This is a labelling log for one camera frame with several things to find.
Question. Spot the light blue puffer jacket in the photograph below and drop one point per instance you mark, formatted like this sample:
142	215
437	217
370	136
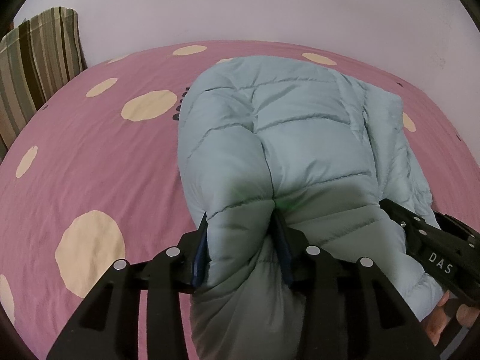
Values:
263	133

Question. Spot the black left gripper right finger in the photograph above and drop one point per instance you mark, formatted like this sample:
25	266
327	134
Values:
306	268

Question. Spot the person's right hand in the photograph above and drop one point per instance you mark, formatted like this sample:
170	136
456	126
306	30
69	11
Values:
435	323

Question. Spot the pink polka dot bedsheet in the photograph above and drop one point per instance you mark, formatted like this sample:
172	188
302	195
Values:
93	176

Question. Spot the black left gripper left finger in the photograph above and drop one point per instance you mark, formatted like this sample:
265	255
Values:
183	266

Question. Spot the green striped pillow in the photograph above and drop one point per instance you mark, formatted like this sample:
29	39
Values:
38	58

